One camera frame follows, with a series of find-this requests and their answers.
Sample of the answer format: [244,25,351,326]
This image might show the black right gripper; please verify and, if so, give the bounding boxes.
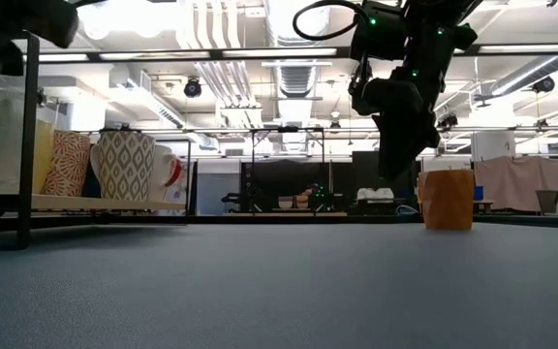
[356,46,454,181]

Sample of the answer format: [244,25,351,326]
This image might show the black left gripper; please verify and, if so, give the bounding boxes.
[0,0,79,106]

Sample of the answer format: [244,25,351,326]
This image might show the orange faceted mug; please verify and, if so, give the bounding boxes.
[417,168,477,231]

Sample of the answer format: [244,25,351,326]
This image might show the yellow mug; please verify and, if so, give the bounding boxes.
[31,119,56,196]

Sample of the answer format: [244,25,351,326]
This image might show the coral floral pattern mug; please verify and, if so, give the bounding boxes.
[41,130,92,198]

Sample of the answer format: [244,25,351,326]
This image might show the grey diamond pattern mug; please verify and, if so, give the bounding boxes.
[89,130,157,203]

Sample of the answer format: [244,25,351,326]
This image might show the red and white mug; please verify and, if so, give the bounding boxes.
[148,143,187,205]

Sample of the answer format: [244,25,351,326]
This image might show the white folded cloths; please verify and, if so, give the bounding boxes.
[355,187,396,203]

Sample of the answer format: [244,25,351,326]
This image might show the white column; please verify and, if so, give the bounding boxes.
[471,131,516,162]

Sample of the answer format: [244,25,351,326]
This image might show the black partition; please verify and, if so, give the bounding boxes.
[238,159,353,214]

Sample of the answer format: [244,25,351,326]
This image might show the pink cloth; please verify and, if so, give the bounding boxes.
[473,155,558,213]

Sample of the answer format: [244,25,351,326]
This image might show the grey office chair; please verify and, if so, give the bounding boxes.
[536,189,558,216]

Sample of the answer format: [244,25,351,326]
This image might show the distant black station frame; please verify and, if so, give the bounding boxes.
[248,125,327,215]

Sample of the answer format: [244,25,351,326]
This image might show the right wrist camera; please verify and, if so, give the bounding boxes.
[350,1,407,63]

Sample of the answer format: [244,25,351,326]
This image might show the silver ceiling air duct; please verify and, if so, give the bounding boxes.
[264,0,332,99]

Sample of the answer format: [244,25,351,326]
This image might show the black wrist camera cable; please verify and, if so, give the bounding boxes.
[292,0,373,43]

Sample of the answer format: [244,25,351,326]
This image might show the black rig frame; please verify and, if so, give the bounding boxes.
[0,43,558,230]

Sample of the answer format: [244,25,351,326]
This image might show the black ceiling dome camera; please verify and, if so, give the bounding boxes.
[183,79,203,100]
[530,76,556,94]

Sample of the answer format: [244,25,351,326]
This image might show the wooden shelf black frame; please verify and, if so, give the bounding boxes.
[0,31,193,251]

